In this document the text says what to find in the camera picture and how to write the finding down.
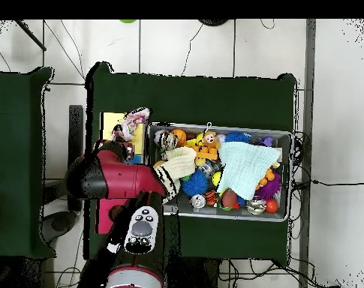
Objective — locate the light blue knitted cloth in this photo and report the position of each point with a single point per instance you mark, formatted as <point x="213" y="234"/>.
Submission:
<point x="247" y="168"/>

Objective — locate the brown plush monkey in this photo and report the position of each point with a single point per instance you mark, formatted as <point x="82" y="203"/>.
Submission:
<point x="210" y="139"/>

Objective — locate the shallow metal mesh bin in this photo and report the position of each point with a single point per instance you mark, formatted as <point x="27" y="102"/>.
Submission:
<point x="193" y="211"/>

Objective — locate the cream knitted cloth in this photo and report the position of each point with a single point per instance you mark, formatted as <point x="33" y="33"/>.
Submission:
<point x="180" y="165"/>

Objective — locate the purple spiky ball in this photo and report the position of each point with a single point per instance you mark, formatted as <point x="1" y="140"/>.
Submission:
<point x="268" y="187"/>

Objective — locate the dark green side table cloth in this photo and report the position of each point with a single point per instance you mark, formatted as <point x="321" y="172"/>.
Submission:
<point x="16" y="120"/>

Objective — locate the dark grey stand foot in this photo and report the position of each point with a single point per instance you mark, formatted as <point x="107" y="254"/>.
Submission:
<point x="58" y="225"/>

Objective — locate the brown toy football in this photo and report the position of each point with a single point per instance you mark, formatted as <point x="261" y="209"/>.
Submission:
<point x="229" y="198"/>

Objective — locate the orange toy building brick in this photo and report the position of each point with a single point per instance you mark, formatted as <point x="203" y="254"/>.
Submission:
<point x="204" y="155"/>

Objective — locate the orange toy basketball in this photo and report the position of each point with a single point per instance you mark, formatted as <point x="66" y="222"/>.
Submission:
<point x="179" y="136"/>

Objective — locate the orange plastic ball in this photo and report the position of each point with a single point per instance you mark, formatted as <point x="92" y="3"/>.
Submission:
<point x="271" y="206"/>

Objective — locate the wooden box with three holes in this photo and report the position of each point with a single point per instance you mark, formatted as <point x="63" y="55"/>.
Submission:
<point x="109" y="120"/>

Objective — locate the small blue spiky ball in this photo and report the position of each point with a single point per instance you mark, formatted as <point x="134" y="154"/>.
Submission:
<point x="195" y="183"/>

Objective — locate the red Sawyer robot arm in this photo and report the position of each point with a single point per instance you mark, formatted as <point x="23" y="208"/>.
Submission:
<point x="124" y="180"/>

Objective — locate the colourful confetti paper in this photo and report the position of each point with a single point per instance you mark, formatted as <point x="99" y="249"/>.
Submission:
<point x="134" y="120"/>

